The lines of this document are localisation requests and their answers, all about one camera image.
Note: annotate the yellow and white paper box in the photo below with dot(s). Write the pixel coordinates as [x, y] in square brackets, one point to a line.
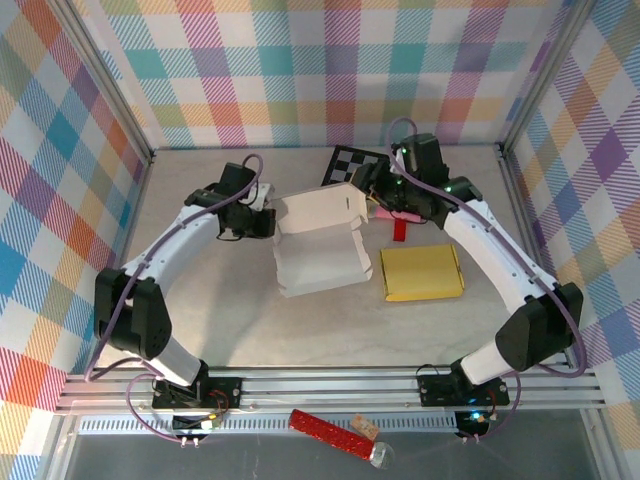
[420, 272]

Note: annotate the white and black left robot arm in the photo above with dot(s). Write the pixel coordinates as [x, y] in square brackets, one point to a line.
[165, 250]

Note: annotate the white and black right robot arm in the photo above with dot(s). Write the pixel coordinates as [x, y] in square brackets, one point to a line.
[480, 240]

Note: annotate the pink toy microphone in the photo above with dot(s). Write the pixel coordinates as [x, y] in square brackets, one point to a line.
[385, 213]

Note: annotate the small red block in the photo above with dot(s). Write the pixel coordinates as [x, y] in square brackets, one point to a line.
[400, 231]

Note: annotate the black and grey checkerboard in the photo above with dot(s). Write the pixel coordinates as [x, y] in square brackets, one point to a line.
[345, 165]

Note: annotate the red glitter toy microphone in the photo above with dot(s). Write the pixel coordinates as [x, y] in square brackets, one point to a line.
[325, 430]

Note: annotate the brown paper tag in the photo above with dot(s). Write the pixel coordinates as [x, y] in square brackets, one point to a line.
[365, 426]

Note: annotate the black right controller board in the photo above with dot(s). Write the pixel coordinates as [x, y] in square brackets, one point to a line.
[475, 424]

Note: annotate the aluminium table side rail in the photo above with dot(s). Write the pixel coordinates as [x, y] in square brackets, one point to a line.
[526, 225]
[131, 230]

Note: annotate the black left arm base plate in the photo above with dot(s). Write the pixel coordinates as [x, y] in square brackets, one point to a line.
[225, 387]

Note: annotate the aluminium corner post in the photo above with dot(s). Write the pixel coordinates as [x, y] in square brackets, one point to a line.
[544, 75]
[105, 75]

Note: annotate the aluminium front rail frame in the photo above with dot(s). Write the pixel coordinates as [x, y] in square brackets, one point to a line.
[325, 387]

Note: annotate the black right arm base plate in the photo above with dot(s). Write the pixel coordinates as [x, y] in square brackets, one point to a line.
[435, 392]

